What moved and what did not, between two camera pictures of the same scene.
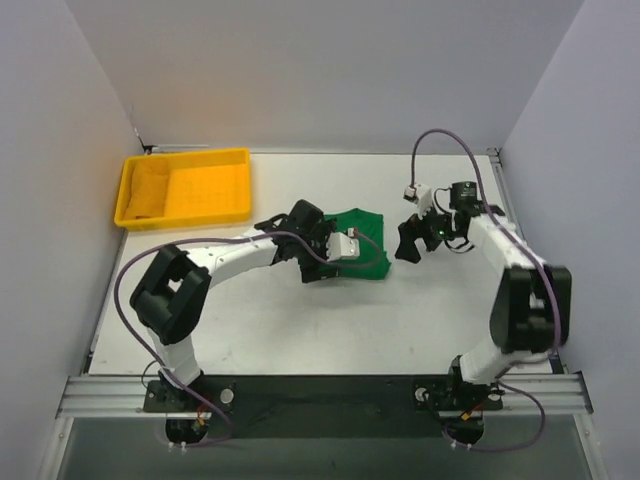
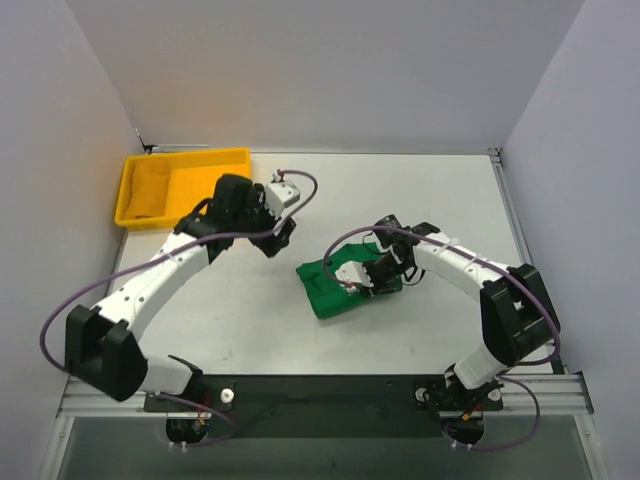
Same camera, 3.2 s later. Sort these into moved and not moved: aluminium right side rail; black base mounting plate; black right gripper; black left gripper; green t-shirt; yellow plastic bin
Moved: black left gripper; black right gripper; green t-shirt
Not moved: aluminium right side rail; yellow plastic bin; black base mounting plate
